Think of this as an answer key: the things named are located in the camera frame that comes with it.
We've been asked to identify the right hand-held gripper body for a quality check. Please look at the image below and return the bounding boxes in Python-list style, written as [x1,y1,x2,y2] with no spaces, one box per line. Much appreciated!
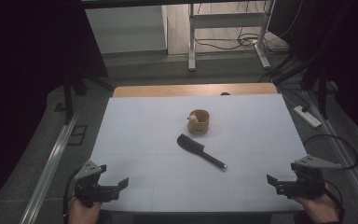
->
[275,155,343,201]

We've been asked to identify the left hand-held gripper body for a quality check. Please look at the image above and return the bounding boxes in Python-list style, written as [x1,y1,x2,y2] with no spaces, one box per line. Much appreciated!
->
[74,160,121,208]

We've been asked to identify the black comb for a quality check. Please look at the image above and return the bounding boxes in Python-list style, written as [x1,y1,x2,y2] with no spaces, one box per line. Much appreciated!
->
[176,133,228,171]

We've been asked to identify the tan wooden cup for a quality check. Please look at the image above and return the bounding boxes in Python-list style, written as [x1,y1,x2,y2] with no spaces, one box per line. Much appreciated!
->
[186,108,211,135]

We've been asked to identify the person's right hand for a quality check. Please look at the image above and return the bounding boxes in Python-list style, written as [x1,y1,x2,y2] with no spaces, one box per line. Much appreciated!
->
[291,183,340,224]

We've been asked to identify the person's left hand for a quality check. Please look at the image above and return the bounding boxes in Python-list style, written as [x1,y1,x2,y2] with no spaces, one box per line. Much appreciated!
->
[67,197,103,224]

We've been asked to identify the dark floor socket cover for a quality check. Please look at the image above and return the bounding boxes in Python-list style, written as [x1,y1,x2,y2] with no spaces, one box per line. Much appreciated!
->
[67,124,89,147]

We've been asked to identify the white table cover sheet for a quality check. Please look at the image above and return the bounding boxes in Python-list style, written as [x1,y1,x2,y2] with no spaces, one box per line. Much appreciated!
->
[89,93,308,213]

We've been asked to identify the white power strip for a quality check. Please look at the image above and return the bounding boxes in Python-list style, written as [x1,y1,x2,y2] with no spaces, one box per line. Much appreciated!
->
[293,105,323,130]

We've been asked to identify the black stand legs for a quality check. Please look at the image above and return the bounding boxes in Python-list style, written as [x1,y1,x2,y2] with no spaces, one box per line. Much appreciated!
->
[272,54,331,121]
[62,70,116,126]

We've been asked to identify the dark curtain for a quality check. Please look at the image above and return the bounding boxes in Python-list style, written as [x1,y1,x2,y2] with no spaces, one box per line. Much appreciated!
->
[0,0,109,216]
[268,0,358,147]

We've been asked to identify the white panel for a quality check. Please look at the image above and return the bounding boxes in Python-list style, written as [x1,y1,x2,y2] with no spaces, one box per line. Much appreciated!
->
[84,5,169,56]

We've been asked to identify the left hand-held gripper cable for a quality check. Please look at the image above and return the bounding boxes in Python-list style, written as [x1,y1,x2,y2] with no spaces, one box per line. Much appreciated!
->
[62,167,82,220]

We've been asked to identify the hand-held gripper cable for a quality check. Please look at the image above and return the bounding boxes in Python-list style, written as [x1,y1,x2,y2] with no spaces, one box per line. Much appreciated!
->
[62,167,82,220]
[323,179,346,223]

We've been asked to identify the right hand-held gripper cable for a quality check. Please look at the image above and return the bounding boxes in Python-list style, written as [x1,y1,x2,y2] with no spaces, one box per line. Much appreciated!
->
[323,179,346,223]

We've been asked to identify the aluminium floor rail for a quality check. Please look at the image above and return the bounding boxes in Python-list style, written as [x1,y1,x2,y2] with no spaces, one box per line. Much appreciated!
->
[19,111,79,224]
[303,89,358,220]

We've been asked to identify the black looped floor cable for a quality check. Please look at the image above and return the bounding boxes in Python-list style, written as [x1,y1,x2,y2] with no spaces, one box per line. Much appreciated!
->
[302,133,358,171]

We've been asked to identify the tangle of floor cables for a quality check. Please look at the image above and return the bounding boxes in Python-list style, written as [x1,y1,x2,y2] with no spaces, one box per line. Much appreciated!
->
[193,29,291,58]

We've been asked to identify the white metal stand frame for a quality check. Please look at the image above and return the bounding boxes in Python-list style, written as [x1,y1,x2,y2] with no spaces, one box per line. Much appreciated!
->
[187,0,276,73]

